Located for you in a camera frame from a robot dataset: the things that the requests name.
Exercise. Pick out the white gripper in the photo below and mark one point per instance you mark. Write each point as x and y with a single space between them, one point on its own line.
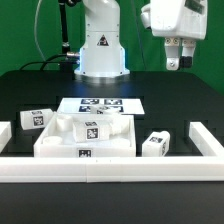
177 18

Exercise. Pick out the white square tabletop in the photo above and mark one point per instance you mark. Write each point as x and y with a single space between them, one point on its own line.
57 141

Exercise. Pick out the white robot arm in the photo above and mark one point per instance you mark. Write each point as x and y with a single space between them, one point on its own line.
102 55

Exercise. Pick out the white sheet with markers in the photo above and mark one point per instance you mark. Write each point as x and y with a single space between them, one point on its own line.
89 105

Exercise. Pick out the white U-shaped fence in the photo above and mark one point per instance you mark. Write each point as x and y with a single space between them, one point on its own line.
136 169

